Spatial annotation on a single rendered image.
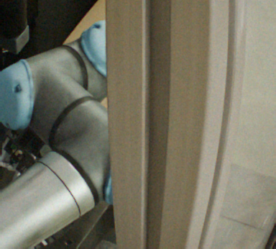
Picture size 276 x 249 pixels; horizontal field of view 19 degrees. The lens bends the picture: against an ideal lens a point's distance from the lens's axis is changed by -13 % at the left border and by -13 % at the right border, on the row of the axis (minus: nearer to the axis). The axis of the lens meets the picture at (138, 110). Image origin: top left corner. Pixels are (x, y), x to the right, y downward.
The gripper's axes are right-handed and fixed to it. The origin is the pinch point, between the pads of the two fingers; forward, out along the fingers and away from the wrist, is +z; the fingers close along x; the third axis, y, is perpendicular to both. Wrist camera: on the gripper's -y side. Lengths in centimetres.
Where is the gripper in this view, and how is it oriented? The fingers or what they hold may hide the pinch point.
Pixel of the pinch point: (11, 161)
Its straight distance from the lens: 130.8
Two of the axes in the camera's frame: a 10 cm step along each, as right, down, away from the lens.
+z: -5.2, 4.9, 7.0
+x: 7.6, 6.4, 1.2
